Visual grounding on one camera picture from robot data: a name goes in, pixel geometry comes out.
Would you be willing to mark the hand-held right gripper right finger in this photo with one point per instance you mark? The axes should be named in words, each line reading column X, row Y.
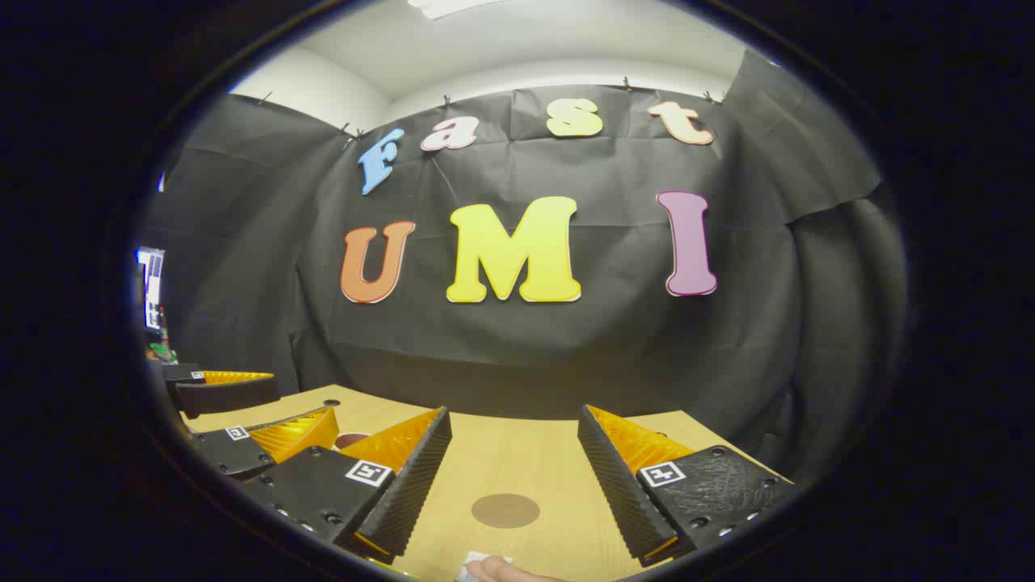
column 614, row 493

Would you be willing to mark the lit screen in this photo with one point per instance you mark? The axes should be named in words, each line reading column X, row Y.
column 149, row 283

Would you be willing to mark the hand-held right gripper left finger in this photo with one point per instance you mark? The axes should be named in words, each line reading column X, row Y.
column 412, row 485

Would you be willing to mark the ceiling light panel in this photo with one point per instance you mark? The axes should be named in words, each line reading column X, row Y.
column 445, row 6

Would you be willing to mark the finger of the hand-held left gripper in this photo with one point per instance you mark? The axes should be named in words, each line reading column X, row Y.
column 226, row 396
column 226, row 449

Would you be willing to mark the black backdrop cloth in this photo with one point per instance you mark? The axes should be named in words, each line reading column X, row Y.
column 566, row 347

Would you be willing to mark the colourful background clutter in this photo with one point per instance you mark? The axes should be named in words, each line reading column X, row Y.
column 162, row 343

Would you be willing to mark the wooden desktop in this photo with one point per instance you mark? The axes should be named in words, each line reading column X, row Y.
column 517, row 461

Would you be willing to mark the beige cup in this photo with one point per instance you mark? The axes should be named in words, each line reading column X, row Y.
column 350, row 440

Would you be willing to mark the white toothpaste tube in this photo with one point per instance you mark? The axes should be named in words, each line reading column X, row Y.
column 477, row 559

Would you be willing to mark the round brown coaster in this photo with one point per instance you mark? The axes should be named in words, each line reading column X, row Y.
column 505, row 511

